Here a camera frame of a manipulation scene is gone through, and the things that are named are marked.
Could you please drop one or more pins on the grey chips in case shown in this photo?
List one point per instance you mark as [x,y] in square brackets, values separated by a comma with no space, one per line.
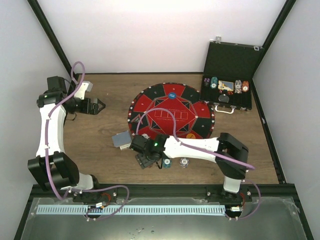
[238,87]

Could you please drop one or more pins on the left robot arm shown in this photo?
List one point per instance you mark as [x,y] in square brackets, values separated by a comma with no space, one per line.
[51,165]

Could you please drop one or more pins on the round red black poker mat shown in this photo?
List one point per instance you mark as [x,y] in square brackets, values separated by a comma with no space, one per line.
[158,112]

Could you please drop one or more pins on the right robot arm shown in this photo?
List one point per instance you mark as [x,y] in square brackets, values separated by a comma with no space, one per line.
[226,151]

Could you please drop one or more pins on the light blue slotted rail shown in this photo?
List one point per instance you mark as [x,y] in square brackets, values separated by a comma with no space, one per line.
[203,210]

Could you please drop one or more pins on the orange round blind button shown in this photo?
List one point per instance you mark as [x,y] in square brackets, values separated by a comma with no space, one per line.
[190,136]

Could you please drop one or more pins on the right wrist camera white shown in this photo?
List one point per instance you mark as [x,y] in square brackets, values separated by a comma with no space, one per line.
[145,136]

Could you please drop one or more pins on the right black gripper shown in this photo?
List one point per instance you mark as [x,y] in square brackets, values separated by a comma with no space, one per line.
[143,162]

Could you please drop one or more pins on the purple chips in case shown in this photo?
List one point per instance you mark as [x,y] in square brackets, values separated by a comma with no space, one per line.
[206,82]

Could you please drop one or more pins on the black round button in case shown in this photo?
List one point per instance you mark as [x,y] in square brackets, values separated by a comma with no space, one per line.
[224,98]

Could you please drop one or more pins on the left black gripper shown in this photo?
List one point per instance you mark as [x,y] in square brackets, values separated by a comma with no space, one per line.
[94,111]

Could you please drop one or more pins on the blue round blind button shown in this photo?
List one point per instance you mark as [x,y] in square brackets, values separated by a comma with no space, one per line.
[172,95]

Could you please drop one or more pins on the white card deck box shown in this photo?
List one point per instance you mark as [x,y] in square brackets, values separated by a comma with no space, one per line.
[125,146]

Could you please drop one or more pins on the teal chips in case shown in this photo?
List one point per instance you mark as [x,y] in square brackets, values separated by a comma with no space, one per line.
[214,82]

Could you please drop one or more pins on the card box in case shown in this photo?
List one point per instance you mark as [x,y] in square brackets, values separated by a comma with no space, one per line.
[225,85]

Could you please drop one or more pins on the teal poker chip stack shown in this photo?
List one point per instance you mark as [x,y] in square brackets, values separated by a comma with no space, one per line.
[166,163]

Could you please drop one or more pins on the black poker chip case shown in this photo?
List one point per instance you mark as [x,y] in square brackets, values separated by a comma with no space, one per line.
[230,62]

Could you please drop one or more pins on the orange chips in case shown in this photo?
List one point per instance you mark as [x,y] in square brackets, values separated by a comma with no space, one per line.
[245,86]

